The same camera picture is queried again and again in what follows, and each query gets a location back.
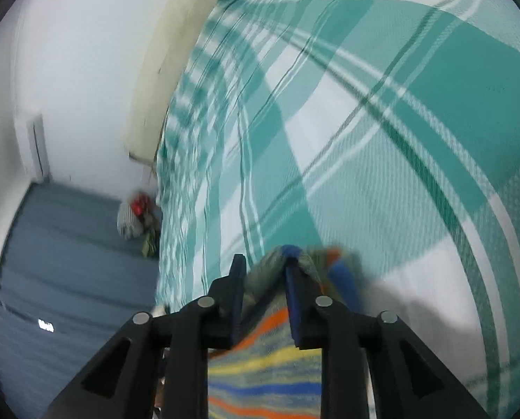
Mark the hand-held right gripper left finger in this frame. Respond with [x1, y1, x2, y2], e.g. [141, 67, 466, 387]
[39, 253, 247, 419]

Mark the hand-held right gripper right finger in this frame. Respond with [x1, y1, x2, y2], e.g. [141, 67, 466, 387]
[285, 262, 492, 419]

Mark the multicolour striped knit sweater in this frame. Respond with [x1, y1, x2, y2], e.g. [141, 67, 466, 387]
[207, 244, 366, 419]

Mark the pile of clothes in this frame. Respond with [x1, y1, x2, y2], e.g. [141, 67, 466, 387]
[117, 191, 163, 259]

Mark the blue grey curtain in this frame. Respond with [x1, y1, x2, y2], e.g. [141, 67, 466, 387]
[0, 180, 165, 419]

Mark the green white plaid blanket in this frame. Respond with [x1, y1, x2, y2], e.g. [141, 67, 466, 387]
[154, 0, 520, 419]

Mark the white air conditioner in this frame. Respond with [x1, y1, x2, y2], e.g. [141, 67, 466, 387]
[17, 113, 52, 183]

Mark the beige padded headboard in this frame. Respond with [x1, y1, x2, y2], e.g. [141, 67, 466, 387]
[124, 0, 252, 170]

